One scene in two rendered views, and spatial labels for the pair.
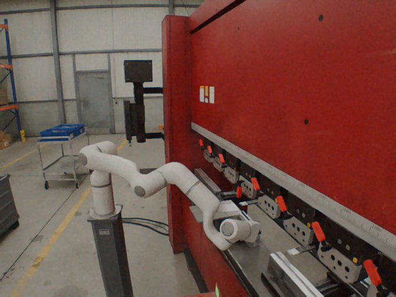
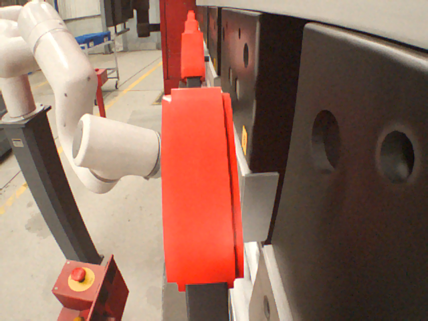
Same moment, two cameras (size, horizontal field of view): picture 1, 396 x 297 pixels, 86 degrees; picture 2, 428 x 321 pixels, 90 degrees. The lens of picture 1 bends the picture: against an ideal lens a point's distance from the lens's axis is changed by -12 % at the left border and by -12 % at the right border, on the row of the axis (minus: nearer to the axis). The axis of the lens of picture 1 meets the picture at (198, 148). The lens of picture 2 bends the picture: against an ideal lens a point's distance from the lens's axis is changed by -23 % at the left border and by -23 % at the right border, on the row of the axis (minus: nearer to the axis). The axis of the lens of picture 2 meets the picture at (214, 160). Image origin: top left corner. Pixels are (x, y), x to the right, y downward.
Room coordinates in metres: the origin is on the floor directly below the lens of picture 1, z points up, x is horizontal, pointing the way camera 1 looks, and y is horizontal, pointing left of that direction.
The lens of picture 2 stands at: (0.55, -0.41, 1.34)
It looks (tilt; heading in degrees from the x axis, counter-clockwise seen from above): 33 degrees down; 13
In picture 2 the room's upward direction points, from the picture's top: straight up
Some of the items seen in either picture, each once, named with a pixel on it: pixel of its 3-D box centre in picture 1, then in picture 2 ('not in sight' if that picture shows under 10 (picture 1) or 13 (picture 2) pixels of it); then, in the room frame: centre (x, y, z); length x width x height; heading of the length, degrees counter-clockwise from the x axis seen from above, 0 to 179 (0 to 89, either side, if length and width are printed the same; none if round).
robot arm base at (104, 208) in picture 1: (103, 197); (17, 93); (1.23, 0.56, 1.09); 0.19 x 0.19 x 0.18
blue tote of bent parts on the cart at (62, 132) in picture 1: (58, 134); (78, 44); (3.82, 2.43, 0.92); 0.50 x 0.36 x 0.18; 96
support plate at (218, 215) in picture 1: (214, 211); (168, 120); (1.27, -0.10, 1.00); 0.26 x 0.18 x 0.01; 108
